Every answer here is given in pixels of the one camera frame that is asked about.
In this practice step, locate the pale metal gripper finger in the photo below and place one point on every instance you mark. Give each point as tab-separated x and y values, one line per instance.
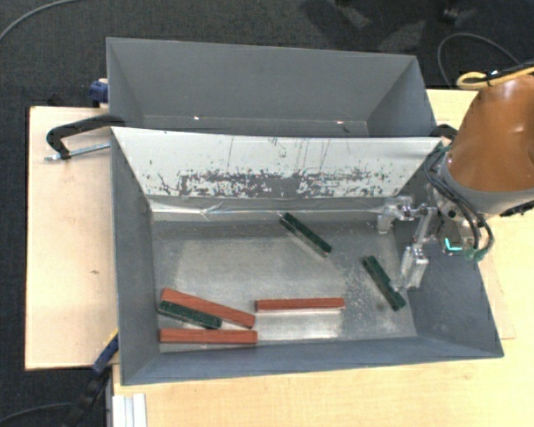
402	209
414	265

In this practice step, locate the dark green flat block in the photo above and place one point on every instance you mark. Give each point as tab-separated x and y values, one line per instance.
306	235
189	314
384	283

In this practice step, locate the red-brown flat block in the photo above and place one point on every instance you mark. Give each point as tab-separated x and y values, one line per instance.
208	336
300	304
224	311

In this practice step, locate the grey metal bin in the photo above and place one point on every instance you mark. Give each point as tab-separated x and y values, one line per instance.
249	265

